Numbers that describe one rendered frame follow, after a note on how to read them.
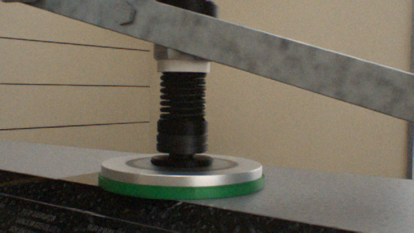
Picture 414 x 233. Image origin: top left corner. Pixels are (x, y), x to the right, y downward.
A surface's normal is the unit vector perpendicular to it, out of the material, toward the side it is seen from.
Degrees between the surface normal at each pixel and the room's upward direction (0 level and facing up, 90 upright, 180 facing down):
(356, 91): 90
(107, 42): 90
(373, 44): 90
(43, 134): 90
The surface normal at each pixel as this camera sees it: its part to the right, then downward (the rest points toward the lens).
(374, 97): -0.30, 0.04
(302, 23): -0.62, 0.03
